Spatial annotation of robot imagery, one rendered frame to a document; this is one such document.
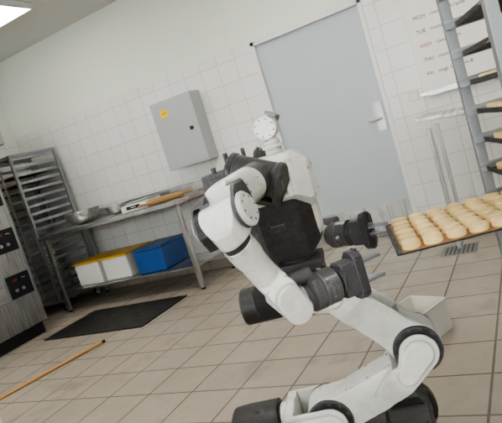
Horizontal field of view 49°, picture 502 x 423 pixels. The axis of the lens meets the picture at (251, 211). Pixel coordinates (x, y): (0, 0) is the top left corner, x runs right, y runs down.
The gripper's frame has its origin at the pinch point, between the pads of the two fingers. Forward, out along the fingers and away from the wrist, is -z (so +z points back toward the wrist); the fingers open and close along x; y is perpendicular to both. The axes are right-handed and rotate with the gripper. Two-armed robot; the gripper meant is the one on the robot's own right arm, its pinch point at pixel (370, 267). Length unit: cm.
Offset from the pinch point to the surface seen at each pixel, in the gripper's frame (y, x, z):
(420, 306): 118, -68, -93
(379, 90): 291, 50, -232
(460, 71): 20, 39, -61
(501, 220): -9.4, 0.7, -34.0
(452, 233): -2.7, 0.4, -24.1
